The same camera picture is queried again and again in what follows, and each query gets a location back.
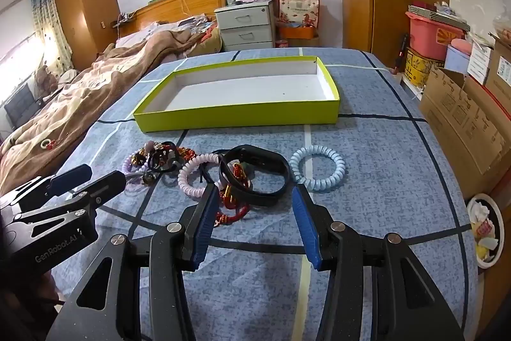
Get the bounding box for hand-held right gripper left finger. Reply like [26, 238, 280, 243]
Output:
[46, 183, 221, 341]

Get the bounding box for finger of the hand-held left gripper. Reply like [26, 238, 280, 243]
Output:
[0, 164, 92, 212]
[12, 170, 127, 236]

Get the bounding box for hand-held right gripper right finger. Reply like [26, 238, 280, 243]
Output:
[291, 183, 468, 341]

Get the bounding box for red knotted rope bracelet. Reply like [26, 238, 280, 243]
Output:
[213, 163, 253, 227]

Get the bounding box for purple spiral hair tie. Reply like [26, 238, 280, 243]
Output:
[127, 152, 148, 176]

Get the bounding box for grey hair tie with beads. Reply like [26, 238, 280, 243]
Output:
[127, 171, 160, 190]

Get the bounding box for pale pink spiral hair tie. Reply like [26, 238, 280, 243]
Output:
[178, 153, 221, 202]

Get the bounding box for light blue spiral hair tie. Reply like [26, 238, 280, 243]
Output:
[289, 145, 346, 193]

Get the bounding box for black wristband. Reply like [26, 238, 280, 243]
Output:
[218, 144, 289, 206]

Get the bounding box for yellow-green cardboard box tray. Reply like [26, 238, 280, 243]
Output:
[133, 55, 341, 133]

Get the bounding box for brown blanket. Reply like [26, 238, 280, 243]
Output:
[0, 21, 212, 198]

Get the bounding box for black chair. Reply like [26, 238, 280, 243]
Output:
[4, 83, 42, 130]

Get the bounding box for brown teddy bear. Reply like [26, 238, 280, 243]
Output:
[34, 65, 58, 94]

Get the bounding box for patterned curtain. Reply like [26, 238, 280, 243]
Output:
[31, 0, 74, 70]

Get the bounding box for small wooden wardrobe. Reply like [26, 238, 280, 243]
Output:
[53, 0, 120, 72]

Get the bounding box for plate with scraps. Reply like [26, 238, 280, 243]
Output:
[465, 194, 506, 270]

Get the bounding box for large cardboard box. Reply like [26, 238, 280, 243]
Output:
[419, 65, 511, 186]

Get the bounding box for small cardboard box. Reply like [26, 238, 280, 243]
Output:
[288, 37, 320, 48]

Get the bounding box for orange box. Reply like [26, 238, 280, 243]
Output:
[279, 25, 320, 40]

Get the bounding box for yellow patterned box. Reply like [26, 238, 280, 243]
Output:
[404, 47, 446, 86]

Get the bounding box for red and black stick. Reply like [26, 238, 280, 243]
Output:
[393, 34, 410, 74]

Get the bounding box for grey drawer cabinet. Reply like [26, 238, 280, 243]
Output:
[215, 1, 277, 53]

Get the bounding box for red gift bag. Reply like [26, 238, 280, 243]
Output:
[278, 0, 320, 30]

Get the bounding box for pink plastic bin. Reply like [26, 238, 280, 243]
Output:
[405, 11, 466, 62]

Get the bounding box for pale bucket with pink lid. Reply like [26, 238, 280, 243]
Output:
[444, 38, 474, 74]

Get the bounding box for grey patterned flat boxes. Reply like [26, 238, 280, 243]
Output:
[407, 3, 469, 31]

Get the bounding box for red beaded bracelet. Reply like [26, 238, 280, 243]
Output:
[176, 146, 197, 163]

